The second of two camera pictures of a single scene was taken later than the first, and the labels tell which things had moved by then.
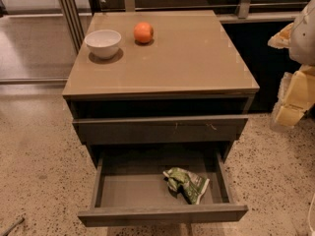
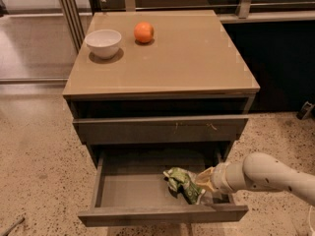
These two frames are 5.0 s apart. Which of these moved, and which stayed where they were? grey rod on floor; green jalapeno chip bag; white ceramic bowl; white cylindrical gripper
Moved: white cylindrical gripper
Stayed: white ceramic bowl; green jalapeno chip bag; grey rod on floor
